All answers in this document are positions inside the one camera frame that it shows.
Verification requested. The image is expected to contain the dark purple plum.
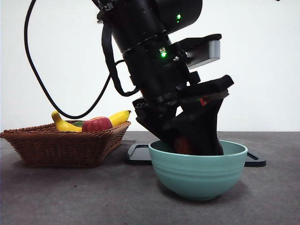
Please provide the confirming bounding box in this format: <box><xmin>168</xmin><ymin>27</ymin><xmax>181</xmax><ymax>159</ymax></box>
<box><xmin>175</xmin><ymin>136</ymin><xmax>194</xmax><ymax>155</ymax></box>

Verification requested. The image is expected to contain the black rectangular tray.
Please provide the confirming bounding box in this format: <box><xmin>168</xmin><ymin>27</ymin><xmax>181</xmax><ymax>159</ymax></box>
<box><xmin>124</xmin><ymin>143</ymin><xmax>267</xmax><ymax>168</ymax></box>

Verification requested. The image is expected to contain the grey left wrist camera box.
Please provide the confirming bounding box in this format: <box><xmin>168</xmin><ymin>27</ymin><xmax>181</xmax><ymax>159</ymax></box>
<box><xmin>186</xmin><ymin>39</ymin><xmax>222</xmax><ymax>70</ymax></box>

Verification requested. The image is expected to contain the long black cable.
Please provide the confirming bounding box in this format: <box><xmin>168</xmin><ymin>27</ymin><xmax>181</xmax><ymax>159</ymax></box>
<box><xmin>23</xmin><ymin>0</ymin><xmax>112</xmax><ymax>120</ymax></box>

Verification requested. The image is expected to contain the short black cable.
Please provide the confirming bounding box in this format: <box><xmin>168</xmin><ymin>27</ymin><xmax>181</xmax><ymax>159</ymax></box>
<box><xmin>101</xmin><ymin>22</ymin><xmax>139</xmax><ymax>98</ymax></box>

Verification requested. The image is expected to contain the brown wicker basket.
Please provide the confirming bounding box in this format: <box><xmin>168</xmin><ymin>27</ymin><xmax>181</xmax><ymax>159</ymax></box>
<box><xmin>0</xmin><ymin>120</ymin><xmax>132</xmax><ymax>168</ymax></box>

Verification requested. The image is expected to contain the red apple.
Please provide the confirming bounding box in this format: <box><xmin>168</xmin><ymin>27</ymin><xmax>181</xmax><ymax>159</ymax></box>
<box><xmin>82</xmin><ymin>116</ymin><xmax>113</xmax><ymax>133</ymax></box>

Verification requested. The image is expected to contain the yellow banana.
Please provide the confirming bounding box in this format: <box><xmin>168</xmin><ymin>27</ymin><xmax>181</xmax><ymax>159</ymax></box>
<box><xmin>51</xmin><ymin>109</ymin><xmax>133</xmax><ymax>133</ymax></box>

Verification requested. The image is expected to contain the teal ribbed bowl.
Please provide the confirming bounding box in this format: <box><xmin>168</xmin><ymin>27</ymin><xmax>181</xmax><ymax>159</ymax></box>
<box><xmin>148</xmin><ymin>139</ymin><xmax>249</xmax><ymax>201</ymax></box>

